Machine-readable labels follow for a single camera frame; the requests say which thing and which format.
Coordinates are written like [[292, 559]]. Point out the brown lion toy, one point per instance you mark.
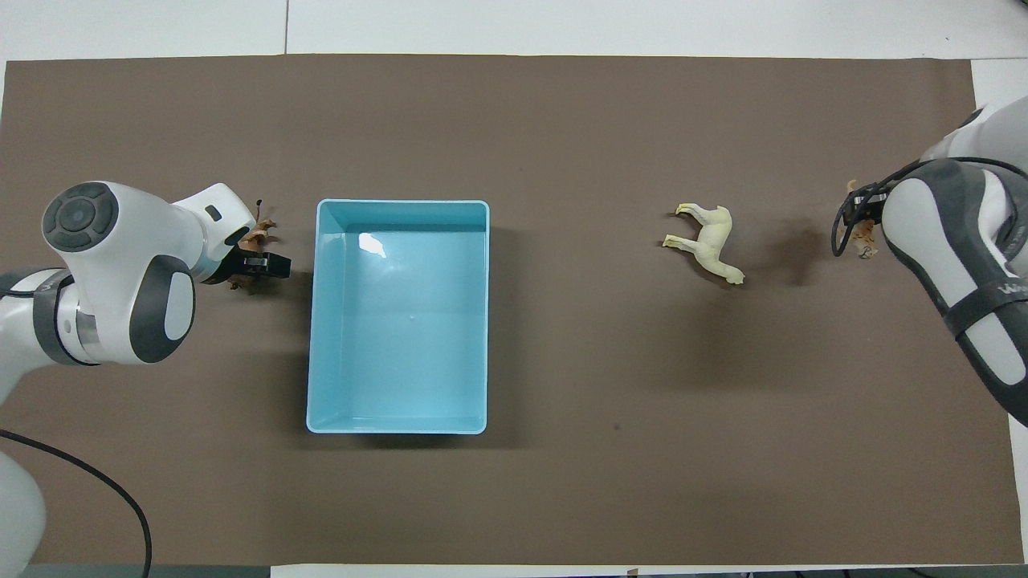
[[259, 233]]

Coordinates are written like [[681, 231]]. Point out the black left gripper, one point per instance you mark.
[[221, 270]]

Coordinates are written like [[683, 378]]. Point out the brown table mat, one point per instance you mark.
[[602, 401]]

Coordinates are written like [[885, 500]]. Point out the orange striped tiger toy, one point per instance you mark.
[[863, 233]]

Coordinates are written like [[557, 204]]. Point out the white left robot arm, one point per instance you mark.
[[120, 241]]

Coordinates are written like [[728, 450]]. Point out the light blue storage box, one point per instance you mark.
[[397, 337]]

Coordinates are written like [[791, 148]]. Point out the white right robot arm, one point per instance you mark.
[[923, 225]]

